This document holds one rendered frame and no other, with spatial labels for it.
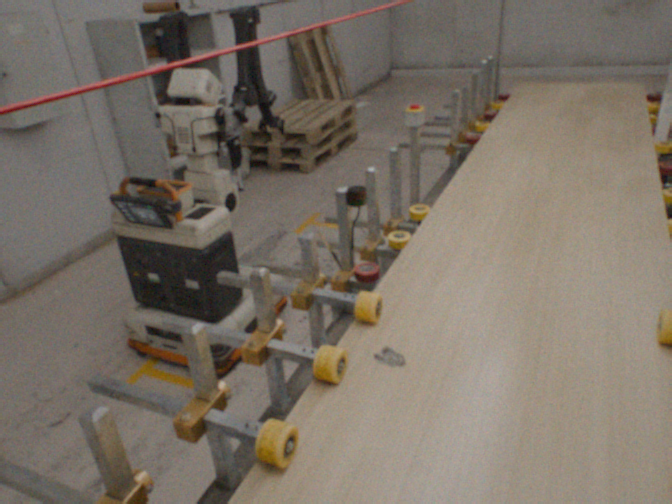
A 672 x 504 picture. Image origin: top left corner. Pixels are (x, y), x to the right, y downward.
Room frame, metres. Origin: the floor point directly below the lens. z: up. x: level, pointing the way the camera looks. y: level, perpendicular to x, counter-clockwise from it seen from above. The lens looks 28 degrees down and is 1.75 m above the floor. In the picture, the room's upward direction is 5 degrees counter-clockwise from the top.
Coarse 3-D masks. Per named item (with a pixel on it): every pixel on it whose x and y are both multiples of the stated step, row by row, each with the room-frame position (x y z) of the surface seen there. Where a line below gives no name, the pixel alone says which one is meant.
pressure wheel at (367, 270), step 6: (360, 264) 1.50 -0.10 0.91; (366, 264) 1.50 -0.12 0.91; (372, 264) 1.49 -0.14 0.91; (354, 270) 1.47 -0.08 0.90; (360, 270) 1.46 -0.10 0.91; (366, 270) 1.46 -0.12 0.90; (372, 270) 1.45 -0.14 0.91; (378, 270) 1.46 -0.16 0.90; (360, 276) 1.44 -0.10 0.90; (366, 276) 1.43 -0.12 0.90; (372, 276) 1.44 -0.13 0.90; (378, 276) 1.45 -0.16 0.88; (360, 282) 1.44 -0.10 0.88; (366, 282) 1.43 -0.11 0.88; (372, 282) 1.43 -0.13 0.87
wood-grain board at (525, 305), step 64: (512, 128) 2.88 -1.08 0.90; (576, 128) 2.77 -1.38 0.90; (640, 128) 2.67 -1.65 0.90; (448, 192) 2.05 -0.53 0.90; (512, 192) 1.99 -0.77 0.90; (576, 192) 1.93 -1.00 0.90; (640, 192) 1.88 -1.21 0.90; (448, 256) 1.51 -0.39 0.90; (512, 256) 1.48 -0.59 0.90; (576, 256) 1.44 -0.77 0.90; (640, 256) 1.41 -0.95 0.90; (384, 320) 1.19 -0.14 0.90; (448, 320) 1.16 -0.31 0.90; (512, 320) 1.14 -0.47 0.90; (576, 320) 1.12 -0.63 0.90; (640, 320) 1.10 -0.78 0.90; (320, 384) 0.96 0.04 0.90; (384, 384) 0.94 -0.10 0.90; (448, 384) 0.92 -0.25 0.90; (512, 384) 0.90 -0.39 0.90; (576, 384) 0.89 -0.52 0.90; (640, 384) 0.87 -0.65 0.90; (320, 448) 0.77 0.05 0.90; (384, 448) 0.76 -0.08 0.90; (448, 448) 0.74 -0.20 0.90; (512, 448) 0.73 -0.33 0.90; (576, 448) 0.72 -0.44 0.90; (640, 448) 0.71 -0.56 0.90
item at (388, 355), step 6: (384, 348) 1.06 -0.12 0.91; (390, 348) 1.05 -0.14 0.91; (378, 354) 1.03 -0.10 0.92; (384, 354) 1.04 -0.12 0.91; (390, 354) 1.02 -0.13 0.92; (396, 354) 1.03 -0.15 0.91; (402, 354) 1.03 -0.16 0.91; (378, 360) 1.02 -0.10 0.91; (384, 360) 1.01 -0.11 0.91; (390, 360) 1.01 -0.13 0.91; (396, 360) 1.01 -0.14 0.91; (402, 360) 1.00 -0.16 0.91; (390, 366) 1.00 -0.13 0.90; (396, 366) 1.00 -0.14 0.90; (402, 366) 0.99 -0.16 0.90
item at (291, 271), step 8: (264, 264) 1.64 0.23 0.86; (272, 264) 1.64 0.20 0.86; (280, 264) 1.63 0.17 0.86; (272, 272) 1.62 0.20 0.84; (280, 272) 1.61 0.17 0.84; (288, 272) 1.59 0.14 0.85; (296, 272) 1.58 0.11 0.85; (320, 272) 1.55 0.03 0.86; (328, 272) 1.55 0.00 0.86; (328, 280) 1.52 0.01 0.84; (352, 280) 1.48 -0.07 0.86; (360, 288) 1.47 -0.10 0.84; (368, 288) 1.45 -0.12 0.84
